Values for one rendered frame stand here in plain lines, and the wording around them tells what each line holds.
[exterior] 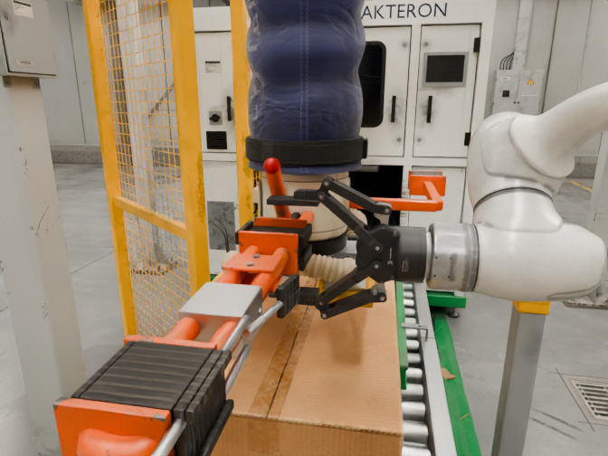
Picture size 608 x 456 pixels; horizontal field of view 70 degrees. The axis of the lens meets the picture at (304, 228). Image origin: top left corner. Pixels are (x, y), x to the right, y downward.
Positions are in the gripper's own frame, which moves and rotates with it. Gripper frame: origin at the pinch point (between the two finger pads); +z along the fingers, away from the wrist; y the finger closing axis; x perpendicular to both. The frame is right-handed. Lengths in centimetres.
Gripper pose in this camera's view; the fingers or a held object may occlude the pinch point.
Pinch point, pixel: (277, 247)
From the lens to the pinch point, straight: 62.1
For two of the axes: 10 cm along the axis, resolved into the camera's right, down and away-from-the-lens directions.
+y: 0.0, 9.6, 2.7
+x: 1.7, -2.7, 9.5
